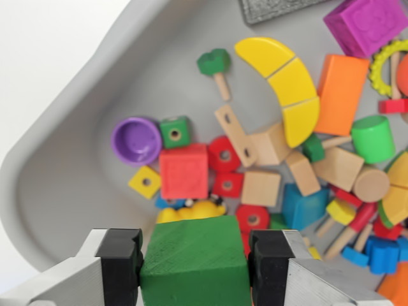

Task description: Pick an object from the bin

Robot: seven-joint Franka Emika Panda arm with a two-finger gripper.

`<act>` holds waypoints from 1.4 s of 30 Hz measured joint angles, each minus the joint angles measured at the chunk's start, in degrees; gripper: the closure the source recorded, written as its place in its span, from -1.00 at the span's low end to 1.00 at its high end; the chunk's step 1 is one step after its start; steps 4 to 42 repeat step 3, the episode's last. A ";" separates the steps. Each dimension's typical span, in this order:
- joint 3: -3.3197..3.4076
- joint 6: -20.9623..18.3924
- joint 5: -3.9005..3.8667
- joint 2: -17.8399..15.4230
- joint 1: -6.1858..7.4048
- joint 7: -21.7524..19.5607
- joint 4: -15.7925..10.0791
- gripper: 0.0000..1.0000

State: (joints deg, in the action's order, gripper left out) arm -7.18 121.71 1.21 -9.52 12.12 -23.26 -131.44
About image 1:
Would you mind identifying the black-padded gripper right finger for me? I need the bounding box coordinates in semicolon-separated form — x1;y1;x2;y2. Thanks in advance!
247;229;397;306

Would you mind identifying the black-padded gripper left finger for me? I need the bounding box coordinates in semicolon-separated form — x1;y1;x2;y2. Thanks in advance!
0;227;145;306

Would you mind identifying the large green wooden block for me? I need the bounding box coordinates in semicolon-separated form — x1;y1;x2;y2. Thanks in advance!
139;214;252;306

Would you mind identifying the grey plastic bin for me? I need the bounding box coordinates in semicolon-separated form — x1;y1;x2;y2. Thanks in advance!
0;0;408;306

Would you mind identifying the small green wooden block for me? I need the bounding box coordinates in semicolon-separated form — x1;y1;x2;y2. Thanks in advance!
270;213;289;231

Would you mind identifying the red cylinder with hole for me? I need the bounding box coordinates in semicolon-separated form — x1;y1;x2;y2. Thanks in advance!
235;204;270;232
207;135;242;174

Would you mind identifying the teal-blue wooden block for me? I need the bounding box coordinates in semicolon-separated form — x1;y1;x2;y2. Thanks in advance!
281;182;331;231

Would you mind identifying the blue cube with hole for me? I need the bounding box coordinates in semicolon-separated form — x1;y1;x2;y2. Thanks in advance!
154;195;187;210

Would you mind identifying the yellow cube with hole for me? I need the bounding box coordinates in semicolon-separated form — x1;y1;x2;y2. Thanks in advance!
127;165;162;200

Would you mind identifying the blue wooden bolt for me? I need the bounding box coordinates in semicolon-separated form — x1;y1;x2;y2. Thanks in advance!
341;222;374;268

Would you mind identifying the natural wood cube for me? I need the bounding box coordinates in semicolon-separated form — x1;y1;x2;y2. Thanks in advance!
240;170;282;208

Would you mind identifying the yellow wooden bolt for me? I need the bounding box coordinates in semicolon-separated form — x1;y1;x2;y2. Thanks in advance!
315;198;356;238

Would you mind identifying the yellow rubber bear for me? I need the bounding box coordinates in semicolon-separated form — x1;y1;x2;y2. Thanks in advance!
156;200;228;224

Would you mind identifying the red cube with hole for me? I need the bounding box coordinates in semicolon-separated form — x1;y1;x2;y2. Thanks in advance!
212;171;245;199

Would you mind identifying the red-collared wooden stick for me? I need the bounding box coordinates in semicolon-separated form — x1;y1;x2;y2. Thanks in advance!
324;201;379;260

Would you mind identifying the flat red wooden piece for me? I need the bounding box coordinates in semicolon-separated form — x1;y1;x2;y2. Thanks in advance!
331;187;363;208

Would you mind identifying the blue wooden nut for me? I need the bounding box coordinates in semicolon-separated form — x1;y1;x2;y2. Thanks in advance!
364;235;408;275

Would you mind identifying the red embossed soft cube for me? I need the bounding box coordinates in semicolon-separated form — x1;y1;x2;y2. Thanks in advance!
159;143;210;200

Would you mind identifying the red wooden bolt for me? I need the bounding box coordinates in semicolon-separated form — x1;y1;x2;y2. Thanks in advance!
372;219;404;242
378;52;408;115

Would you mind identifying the natural wood wedge block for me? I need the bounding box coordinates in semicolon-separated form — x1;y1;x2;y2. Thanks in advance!
313;146;365;193

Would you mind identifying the purple plastic cup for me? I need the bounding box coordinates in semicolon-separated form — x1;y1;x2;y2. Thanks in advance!
111;117;164;168

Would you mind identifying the green wooden bolt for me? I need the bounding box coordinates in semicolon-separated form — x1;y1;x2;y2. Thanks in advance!
196;48;232;103
302;133;353;163

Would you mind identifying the natural wood cylinder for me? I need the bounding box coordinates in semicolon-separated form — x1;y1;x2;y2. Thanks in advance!
353;165;391;203

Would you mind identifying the green cube with hole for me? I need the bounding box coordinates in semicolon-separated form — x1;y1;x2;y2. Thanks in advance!
159;115;193;149

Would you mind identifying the yellow-orange segmented wooden toy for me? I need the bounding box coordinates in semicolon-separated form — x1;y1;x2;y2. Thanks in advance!
377;152;408;230

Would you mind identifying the green wooden cylinder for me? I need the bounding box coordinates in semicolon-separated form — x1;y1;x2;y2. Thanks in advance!
351;115;397;164

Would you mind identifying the yellow wooden sliced banana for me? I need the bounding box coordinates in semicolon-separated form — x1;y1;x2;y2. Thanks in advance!
234;36;321;149

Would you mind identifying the orange rectangular wooden block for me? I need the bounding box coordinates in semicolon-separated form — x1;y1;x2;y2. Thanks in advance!
313;54;371;137

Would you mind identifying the orange foam ball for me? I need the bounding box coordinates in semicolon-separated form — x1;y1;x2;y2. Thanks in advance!
395;52;408;98

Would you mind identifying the grey textured plate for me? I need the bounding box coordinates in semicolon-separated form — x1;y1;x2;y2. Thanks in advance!
238;0;333;27

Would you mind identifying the purple embossed cube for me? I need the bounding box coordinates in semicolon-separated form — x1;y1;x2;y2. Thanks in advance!
323;0;408;59

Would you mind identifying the yellow-green bumpy ring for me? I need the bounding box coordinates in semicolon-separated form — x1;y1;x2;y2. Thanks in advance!
368;39;408;97

